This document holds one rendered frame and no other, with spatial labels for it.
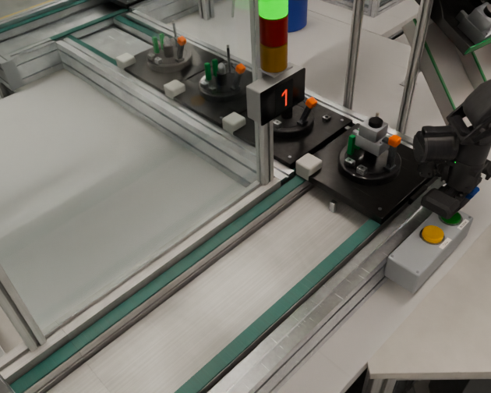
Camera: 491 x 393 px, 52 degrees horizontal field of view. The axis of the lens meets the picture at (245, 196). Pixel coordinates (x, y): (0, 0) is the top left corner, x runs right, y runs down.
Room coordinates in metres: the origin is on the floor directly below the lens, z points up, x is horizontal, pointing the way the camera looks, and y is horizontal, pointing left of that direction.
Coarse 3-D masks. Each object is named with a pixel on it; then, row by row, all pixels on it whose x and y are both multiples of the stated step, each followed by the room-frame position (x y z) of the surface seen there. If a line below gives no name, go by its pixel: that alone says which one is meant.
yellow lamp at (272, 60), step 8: (264, 48) 0.82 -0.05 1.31; (272, 48) 0.81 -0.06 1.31; (280, 48) 0.81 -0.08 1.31; (264, 56) 0.82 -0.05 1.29; (272, 56) 0.81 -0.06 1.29; (280, 56) 0.81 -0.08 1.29; (264, 64) 0.82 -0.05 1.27; (272, 64) 0.81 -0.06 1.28; (280, 64) 0.81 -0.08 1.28; (272, 72) 0.81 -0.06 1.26
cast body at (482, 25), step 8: (480, 8) 1.00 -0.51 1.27; (488, 8) 0.99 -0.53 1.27; (456, 16) 1.05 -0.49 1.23; (464, 16) 1.04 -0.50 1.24; (472, 16) 1.00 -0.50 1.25; (480, 16) 0.99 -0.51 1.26; (488, 16) 0.98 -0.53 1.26; (464, 24) 1.02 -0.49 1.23; (472, 24) 1.00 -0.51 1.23; (480, 24) 0.99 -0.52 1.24; (488, 24) 0.97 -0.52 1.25; (464, 32) 1.01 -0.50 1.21; (472, 32) 1.00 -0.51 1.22; (480, 32) 0.98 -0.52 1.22; (488, 32) 0.99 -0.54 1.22; (472, 40) 0.99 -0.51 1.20; (480, 40) 0.98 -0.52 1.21
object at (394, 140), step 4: (392, 136) 0.84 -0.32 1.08; (396, 136) 0.84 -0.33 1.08; (384, 140) 0.85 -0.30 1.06; (388, 140) 0.84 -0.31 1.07; (392, 140) 0.83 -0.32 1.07; (396, 140) 0.82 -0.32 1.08; (400, 140) 0.83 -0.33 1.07; (388, 144) 0.84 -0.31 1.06; (392, 144) 0.83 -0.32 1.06; (396, 144) 0.82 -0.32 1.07; (392, 148) 0.83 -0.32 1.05; (396, 148) 0.83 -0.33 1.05; (388, 152) 0.83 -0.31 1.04; (392, 152) 0.83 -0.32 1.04; (388, 156) 0.83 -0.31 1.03; (392, 156) 0.83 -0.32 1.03; (388, 160) 0.83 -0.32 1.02; (392, 160) 0.83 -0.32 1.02; (388, 164) 0.83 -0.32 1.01; (392, 164) 0.83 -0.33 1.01
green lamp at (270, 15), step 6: (264, 0) 0.82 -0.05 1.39; (270, 0) 0.81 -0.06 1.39; (276, 0) 0.81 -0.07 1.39; (282, 0) 0.81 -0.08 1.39; (264, 6) 0.82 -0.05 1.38; (270, 6) 0.81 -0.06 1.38; (276, 6) 0.81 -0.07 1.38; (282, 6) 0.81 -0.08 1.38; (264, 12) 0.82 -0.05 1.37; (270, 12) 0.81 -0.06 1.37; (276, 12) 0.81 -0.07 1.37; (282, 12) 0.81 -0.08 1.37; (264, 18) 0.82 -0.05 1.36; (270, 18) 0.81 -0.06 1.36; (276, 18) 0.81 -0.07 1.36
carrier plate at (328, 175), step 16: (352, 128) 1.02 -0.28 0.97; (336, 144) 0.96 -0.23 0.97; (400, 144) 0.94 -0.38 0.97; (336, 160) 0.90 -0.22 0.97; (320, 176) 0.85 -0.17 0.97; (336, 176) 0.84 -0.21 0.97; (400, 176) 0.83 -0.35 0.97; (416, 176) 0.82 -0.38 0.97; (336, 192) 0.79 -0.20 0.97; (352, 192) 0.79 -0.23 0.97; (368, 192) 0.79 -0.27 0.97; (384, 192) 0.78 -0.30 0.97; (400, 192) 0.78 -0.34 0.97; (368, 208) 0.74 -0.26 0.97; (384, 208) 0.73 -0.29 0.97
